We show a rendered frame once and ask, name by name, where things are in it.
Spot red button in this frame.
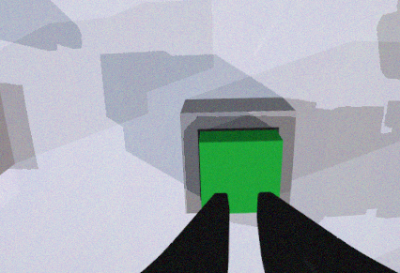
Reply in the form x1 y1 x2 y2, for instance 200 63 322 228
0 93 15 175

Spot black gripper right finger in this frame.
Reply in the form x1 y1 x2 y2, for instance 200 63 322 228
257 191 396 273

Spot green button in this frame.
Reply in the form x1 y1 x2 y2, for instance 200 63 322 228
180 97 297 214

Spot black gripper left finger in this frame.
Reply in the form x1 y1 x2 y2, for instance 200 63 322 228
141 193 230 273

